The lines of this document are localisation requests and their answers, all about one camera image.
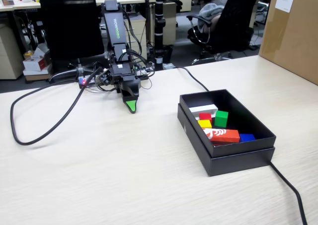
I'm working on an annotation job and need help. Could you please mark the black open box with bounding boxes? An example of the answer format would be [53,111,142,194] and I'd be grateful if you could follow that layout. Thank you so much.
[177,103,276,177]

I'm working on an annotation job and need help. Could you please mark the thick black camera cable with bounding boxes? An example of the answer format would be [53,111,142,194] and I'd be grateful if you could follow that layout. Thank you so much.
[10,66,102,146]

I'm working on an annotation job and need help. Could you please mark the white power strip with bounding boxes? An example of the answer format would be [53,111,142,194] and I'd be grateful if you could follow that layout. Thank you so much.
[134,65,155,77]

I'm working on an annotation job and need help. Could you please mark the black vertical pole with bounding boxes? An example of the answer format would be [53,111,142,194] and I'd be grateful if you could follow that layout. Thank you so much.
[153,0,166,71]

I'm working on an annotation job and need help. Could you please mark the black chrome-armed office chair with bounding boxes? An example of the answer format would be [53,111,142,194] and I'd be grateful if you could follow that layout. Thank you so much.
[186,0,261,66]

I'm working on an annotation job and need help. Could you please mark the white rectangular block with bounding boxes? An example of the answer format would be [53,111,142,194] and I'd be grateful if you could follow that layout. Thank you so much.
[188,104,219,120]

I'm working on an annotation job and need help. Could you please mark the black mesh office chair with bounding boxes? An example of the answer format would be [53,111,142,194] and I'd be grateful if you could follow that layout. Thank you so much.
[37,0,110,84]

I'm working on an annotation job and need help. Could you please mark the grey cloth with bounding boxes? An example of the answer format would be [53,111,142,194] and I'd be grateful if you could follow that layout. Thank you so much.
[198,0,229,33]

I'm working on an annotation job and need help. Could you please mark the white red open carton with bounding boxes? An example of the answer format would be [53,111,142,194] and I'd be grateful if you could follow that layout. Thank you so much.
[22,43,53,81]

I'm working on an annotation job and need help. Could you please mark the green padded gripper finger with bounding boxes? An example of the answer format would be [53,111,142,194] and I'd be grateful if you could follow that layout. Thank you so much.
[121,92,139,114]

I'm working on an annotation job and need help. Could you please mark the beige narrow cabinet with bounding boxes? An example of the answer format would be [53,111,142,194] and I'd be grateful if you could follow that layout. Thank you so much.
[162,1,178,46]

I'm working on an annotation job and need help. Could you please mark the thick black table cable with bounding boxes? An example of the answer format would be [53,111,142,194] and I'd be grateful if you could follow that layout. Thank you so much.
[159,66,308,225]

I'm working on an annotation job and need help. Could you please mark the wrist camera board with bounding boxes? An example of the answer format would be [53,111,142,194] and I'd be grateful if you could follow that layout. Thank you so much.
[94,70,111,86]

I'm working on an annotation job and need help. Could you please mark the red cube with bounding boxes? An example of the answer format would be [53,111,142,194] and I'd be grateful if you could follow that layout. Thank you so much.
[198,112,213,124]

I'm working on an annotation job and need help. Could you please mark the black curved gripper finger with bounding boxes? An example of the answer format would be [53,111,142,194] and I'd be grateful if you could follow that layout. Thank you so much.
[121,78,142,100]

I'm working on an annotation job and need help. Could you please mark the thin black servo wires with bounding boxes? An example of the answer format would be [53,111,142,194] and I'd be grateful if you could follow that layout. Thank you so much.
[118,7,156,91]

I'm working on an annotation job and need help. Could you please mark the large cardboard box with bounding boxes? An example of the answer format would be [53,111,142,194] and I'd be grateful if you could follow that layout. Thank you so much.
[258,0,318,85]

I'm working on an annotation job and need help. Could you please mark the blue cube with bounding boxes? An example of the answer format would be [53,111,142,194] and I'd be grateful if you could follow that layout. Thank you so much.
[239,133,256,143]

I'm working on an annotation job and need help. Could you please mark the beige low cabinet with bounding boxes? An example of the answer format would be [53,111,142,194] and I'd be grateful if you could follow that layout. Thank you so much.
[0,23,25,80]

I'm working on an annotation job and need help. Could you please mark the yellow cube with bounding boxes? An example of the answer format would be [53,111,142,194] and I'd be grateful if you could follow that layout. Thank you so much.
[197,119,213,130]

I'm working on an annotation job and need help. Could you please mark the controller board with red LED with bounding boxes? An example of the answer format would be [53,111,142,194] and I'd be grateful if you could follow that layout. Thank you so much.
[78,75,100,89]

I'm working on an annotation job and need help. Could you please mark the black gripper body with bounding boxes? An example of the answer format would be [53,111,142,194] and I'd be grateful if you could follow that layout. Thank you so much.
[109,63,142,93]

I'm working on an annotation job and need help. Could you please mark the orange printed carton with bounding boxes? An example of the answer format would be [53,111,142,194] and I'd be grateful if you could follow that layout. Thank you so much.
[201,127,240,146]

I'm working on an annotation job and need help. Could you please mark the green cube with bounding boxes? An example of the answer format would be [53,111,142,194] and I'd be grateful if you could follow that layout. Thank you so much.
[214,110,229,128]

